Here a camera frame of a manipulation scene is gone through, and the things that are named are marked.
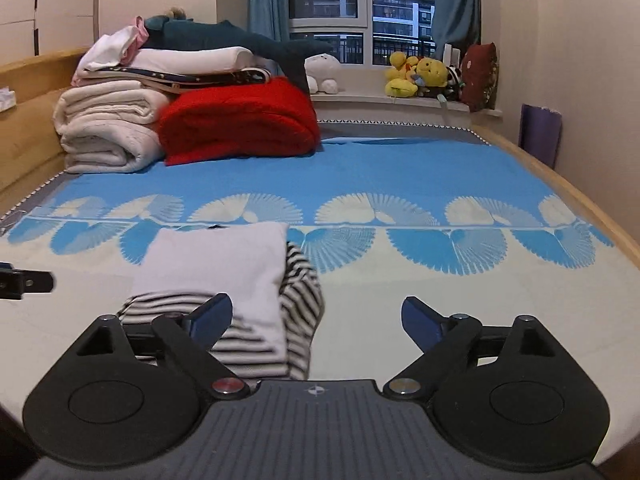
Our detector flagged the yellow plush toys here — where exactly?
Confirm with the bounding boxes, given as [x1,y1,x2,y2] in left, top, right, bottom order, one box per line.
[384,51,449,99]

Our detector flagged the blue cream patterned bedspread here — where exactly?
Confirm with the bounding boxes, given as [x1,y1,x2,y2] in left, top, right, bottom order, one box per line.
[1,122,639,460]

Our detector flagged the wooden bed frame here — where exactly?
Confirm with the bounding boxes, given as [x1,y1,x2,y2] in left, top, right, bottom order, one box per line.
[1,49,639,264]

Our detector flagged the red folded blanket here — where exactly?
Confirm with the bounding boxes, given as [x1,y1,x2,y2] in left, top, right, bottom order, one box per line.
[156,77,320,166]

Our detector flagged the white folded pillow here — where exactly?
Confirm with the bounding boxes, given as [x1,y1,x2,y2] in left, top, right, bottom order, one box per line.
[128,47,255,76]

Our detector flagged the cream folded blanket stack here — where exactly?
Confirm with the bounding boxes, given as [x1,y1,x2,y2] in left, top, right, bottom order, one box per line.
[53,80,170,174]

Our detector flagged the white plush toy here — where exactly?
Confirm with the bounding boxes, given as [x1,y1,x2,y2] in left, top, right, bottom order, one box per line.
[305,53,342,94]

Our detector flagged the black white striped garment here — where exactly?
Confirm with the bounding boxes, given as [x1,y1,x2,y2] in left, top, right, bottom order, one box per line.
[118,222,324,382]

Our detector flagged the right blue curtain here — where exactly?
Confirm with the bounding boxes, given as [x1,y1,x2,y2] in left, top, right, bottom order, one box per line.
[432,0,482,58]

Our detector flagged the white pink folded clothes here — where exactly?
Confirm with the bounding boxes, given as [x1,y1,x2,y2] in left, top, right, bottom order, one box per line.
[70,16,149,87]

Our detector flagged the navy trimmed folded cloth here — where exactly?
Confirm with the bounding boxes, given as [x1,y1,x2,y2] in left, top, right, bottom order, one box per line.
[73,66,271,94]

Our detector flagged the dark red cushion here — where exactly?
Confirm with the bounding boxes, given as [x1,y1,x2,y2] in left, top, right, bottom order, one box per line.
[460,42,499,113]

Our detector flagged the window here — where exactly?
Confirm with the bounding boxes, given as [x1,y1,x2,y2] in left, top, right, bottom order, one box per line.
[288,0,435,66]

